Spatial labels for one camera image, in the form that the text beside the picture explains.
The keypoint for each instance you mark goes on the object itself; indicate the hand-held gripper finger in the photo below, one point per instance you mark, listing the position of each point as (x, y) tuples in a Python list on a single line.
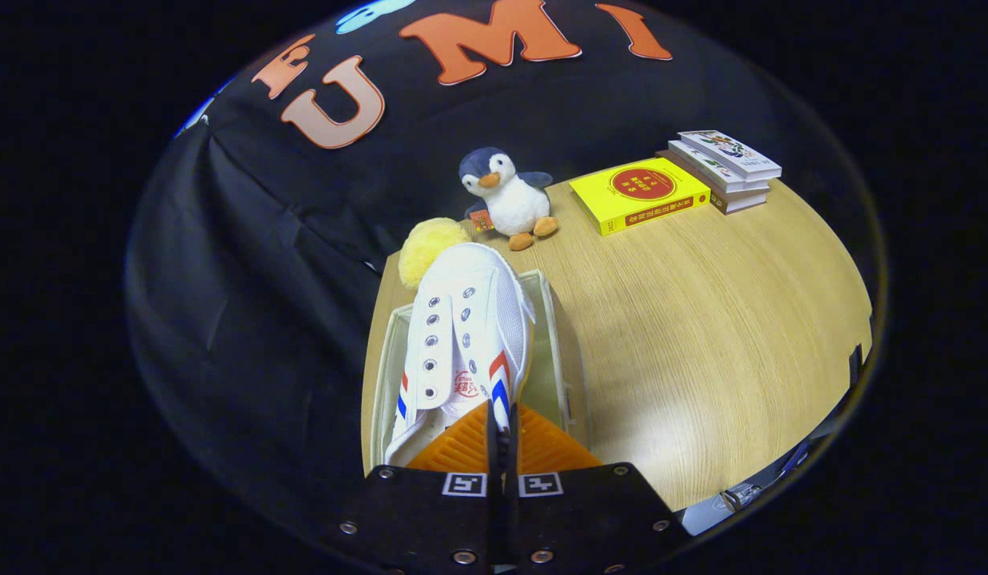
[(513, 511), (494, 511)]

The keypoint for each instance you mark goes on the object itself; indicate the brown fabric storage box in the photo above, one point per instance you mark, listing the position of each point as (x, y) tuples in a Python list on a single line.
[(551, 359)]

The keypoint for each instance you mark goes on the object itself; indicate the white canvas shoe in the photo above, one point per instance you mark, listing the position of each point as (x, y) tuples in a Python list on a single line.
[(462, 279)]

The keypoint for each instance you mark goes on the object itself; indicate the yellow bumpy plush ball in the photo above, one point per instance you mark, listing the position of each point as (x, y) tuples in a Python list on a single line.
[(426, 247)]

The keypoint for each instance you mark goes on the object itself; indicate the penguin plush toy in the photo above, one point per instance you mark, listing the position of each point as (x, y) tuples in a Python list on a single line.
[(513, 204)]

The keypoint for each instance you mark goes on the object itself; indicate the thick yellow book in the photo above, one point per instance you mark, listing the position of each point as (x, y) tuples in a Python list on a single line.
[(601, 200)]

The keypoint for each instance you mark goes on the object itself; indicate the brown cover book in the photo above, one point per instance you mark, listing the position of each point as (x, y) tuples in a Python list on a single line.
[(741, 202)]

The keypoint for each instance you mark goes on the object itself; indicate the white illustrated cover book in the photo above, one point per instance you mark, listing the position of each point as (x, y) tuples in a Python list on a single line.
[(729, 150)]

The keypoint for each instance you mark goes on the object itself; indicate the dark table edge bracket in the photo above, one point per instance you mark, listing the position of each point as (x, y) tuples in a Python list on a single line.
[(855, 363)]

